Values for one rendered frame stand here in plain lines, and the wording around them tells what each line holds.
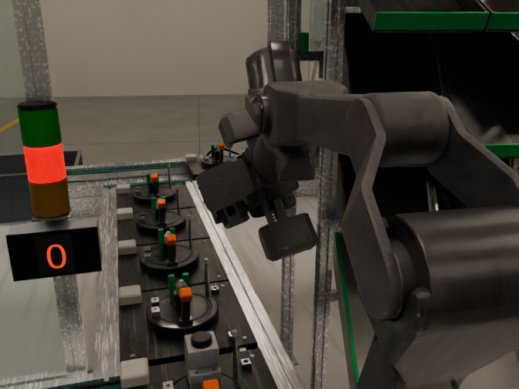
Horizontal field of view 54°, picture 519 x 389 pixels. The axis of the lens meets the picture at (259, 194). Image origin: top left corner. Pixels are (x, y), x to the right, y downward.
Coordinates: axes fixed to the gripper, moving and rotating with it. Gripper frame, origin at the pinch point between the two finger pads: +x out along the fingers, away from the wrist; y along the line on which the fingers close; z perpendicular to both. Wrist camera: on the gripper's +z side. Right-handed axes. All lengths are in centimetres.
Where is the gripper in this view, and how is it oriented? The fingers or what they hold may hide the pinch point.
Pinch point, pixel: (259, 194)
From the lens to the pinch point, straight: 65.6
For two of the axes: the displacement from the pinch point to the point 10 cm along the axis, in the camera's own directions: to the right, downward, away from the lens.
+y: 3.4, 9.0, -2.6
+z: -9.2, 2.7, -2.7
